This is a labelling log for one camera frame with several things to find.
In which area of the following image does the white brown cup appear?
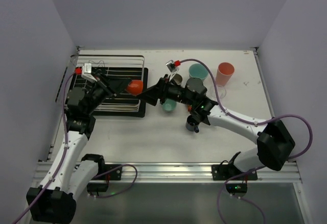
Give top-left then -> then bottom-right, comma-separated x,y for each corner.
173,74 -> 183,85

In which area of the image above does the small green cup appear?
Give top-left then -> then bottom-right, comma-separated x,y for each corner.
161,99 -> 177,112

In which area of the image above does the orange mug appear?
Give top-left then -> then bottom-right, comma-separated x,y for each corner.
125,80 -> 144,96

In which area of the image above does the large green mug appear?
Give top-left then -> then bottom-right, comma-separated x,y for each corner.
189,63 -> 208,81

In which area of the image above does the blue cup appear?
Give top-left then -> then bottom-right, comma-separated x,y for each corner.
185,115 -> 199,133

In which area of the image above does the clear glass cup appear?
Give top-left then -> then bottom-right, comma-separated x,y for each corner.
207,85 -> 226,101

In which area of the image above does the pink plastic cup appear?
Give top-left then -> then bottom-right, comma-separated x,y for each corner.
216,62 -> 235,86

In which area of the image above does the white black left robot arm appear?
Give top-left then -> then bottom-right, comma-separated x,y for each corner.
27,74 -> 132,223

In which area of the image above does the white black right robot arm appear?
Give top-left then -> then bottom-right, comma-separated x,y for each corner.
137,77 -> 295,172

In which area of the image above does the black drip tray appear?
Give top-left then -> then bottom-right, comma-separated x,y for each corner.
66,67 -> 149,118

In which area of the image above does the left black controller box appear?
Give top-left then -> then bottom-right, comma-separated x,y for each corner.
86,183 -> 108,195

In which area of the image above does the black controller box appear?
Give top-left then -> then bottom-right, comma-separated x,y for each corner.
86,183 -> 108,195
225,183 -> 248,197

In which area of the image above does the right black controller box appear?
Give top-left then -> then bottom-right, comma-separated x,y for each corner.
225,183 -> 248,197

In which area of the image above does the metal wire dish rack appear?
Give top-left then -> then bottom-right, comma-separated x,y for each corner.
71,55 -> 147,113

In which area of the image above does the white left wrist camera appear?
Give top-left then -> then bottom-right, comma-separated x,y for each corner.
81,63 -> 98,83

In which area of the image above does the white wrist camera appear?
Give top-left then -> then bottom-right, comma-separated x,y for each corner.
81,63 -> 98,83
166,60 -> 180,81

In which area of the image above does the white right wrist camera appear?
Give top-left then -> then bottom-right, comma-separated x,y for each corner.
166,60 -> 180,81

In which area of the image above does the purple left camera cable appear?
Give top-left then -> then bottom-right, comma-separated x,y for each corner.
12,67 -> 84,224

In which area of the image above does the purple camera cable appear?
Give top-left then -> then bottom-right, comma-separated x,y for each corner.
175,58 -> 314,160
12,67 -> 84,224

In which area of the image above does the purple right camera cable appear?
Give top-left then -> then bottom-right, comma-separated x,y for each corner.
175,58 -> 314,160

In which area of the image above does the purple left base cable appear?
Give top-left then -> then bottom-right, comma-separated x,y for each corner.
88,164 -> 138,199

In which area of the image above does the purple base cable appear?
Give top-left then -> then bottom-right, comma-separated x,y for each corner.
88,164 -> 138,199
216,166 -> 268,224

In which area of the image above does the aluminium front rail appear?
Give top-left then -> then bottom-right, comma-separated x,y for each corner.
34,161 -> 299,184

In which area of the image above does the aluminium rail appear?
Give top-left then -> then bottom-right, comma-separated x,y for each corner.
251,46 -> 291,162
34,161 -> 299,184

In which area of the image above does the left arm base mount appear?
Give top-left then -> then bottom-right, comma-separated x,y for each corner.
94,164 -> 122,182

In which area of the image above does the aluminium right side rail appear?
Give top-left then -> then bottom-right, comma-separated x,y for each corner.
251,46 -> 291,162

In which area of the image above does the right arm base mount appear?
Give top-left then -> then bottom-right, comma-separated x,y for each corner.
211,160 -> 258,181

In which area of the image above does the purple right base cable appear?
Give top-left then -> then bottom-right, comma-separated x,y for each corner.
216,166 -> 268,224

